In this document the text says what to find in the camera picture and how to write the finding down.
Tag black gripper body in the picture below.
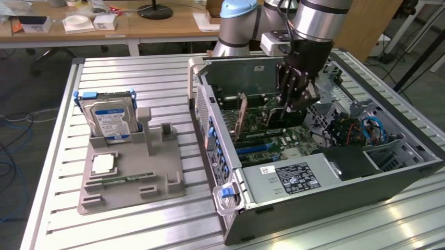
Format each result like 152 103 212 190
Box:
283 39 334 79

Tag Nvidia graphics card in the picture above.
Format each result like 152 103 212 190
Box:
232 91 308 143

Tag perforated metal disk bay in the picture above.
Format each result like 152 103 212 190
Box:
304 77 351 131

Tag green motherboard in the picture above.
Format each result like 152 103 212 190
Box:
216 85 327 167

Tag wooden cabinet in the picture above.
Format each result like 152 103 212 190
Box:
302 0 403 63

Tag blue expansion slot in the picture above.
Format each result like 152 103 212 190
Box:
235 144 271 154

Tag white paper sheets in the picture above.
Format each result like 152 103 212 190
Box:
192 11 220 32

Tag brown cardboard box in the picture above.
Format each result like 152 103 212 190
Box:
204 0 223 18

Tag grey power supply unit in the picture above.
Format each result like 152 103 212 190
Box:
241 152 343 206

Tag black open PC case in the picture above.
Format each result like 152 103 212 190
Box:
187 48 445 247

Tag wooden desk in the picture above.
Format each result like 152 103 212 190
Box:
0 0 316 50

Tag black round lamp base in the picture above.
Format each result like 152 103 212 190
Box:
137 0 173 20

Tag grey parts rack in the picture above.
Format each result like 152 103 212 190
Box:
76 106 188 217

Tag hard disk in blue caddy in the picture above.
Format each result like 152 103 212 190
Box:
72 87 141 145

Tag plain white box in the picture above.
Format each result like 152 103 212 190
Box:
92 14 117 31

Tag green RAM stick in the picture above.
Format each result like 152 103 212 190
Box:
100 174 141 184

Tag silver CPU chip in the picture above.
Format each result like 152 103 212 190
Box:
90 155 117 176

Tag white box with round bowl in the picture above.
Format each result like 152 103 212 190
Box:
61 15 94 34

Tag black office chair base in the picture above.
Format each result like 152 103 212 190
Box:
29 46 77 76

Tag white box with black top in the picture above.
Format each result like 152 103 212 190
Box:
18 15 53 33

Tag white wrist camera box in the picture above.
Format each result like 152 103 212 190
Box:
259 30 295 56

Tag black camera cable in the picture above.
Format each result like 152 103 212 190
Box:
280 0 296 50

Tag red wire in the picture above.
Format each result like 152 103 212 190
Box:
347 122 362 146

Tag blue wire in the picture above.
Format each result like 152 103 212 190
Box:
359 117 388 144

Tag blue floor cable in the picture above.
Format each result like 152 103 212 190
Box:
0 114 36 224

